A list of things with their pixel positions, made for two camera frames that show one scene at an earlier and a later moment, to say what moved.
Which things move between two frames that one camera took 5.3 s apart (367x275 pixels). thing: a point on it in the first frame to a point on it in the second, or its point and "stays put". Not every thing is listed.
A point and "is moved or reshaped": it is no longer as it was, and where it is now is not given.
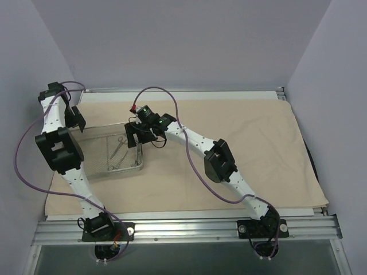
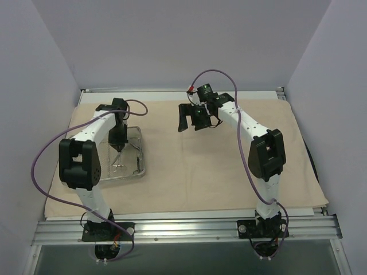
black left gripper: (78, 121) to (117, 143)
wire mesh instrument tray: (106, 149) is moved or reshaped
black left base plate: (122, 231) stays put
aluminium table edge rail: (281, 93) stays put
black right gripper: (132, 133) to (194, 118)
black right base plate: (272, 228) stays put
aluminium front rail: (188, 231) stays put
